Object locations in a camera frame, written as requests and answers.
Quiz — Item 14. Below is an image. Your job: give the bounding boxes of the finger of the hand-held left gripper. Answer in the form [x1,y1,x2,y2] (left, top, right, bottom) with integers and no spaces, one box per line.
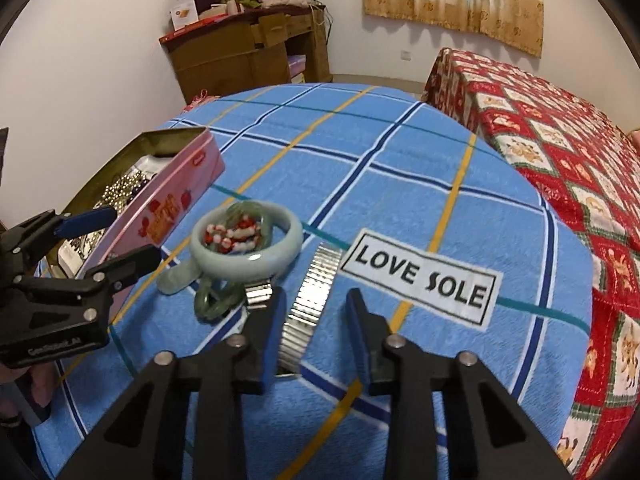
[15,244,162,311]
[0,206,118,261]

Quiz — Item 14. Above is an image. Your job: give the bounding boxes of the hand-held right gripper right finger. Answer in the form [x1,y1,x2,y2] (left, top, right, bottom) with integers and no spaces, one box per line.
[346,287,573,480]

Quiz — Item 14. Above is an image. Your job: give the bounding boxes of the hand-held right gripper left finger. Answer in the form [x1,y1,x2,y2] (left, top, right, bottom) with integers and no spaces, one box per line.
[55,287,287,480]

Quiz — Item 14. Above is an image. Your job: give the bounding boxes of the pearl bead necklace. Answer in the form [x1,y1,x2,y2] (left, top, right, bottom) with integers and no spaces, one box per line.
[92,170,146,211]

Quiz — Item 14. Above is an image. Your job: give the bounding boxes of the silver metal watch band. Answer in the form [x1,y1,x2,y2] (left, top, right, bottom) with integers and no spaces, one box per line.
[244,241,343,380]

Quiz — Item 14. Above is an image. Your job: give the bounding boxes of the pink metal tin box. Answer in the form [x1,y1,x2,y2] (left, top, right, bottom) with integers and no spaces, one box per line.
[35,127,226,326]

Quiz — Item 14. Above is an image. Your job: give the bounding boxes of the printed paper brochure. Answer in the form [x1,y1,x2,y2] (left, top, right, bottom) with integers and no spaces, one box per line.
[57,155,166,276]

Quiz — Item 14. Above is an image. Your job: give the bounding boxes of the light green jade piece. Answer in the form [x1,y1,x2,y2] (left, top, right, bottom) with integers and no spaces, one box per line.
[156,260,201,295]

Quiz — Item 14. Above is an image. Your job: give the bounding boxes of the pale jade bangle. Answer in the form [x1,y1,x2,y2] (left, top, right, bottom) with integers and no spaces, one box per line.
[189,201,304,281]

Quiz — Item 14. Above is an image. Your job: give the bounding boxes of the white cloth label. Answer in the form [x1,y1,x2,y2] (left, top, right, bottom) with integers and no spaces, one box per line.
[340,227,503,331]

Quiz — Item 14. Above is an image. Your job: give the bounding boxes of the pink clothes pile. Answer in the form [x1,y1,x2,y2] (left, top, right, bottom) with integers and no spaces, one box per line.
[182,90,221,111]

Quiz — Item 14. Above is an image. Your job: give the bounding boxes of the blue plaid tablecloth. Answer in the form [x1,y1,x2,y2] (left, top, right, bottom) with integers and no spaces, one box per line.
[30,82,596,480]

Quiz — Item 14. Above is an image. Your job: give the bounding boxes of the flat red box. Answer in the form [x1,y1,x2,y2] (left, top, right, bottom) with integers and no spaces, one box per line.
[159,12,246,43]

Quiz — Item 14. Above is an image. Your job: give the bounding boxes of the brown wooden desk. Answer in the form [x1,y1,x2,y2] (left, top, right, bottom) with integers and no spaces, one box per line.
[159,4,332,106]

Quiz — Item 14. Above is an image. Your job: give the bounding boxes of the white upright box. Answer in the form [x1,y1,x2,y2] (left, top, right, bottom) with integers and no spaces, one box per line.
[170,0,197,30]

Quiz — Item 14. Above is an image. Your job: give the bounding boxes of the red patterned bed blanket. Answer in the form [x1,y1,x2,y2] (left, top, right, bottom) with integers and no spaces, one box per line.
[421,47,640,480]

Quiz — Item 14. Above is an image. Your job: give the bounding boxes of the beige patterned window curtain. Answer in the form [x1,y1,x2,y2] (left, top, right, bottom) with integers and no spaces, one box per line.
[361,0,545,58]

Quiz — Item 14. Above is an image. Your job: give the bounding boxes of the dark green jade ring chain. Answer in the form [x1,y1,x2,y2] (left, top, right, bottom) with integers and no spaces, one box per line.
[194,200,276,318]

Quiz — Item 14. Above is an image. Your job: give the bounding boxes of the red white bead bracelet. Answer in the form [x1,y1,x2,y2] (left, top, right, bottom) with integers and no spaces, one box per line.
[202,215,266,256]

